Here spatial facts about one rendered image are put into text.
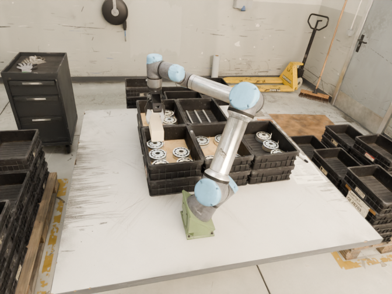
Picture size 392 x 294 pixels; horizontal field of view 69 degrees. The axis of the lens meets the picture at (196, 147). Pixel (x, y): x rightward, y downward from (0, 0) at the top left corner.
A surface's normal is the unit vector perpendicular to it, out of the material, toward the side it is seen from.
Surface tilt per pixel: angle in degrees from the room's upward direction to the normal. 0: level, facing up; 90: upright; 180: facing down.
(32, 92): 90
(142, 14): 90
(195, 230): 90
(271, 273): 0
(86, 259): 0
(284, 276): 0
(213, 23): 90
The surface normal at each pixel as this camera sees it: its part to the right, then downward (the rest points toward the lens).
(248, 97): -0.37, -0.17
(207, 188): -0.44, 0.08
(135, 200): 0.07, -0.83
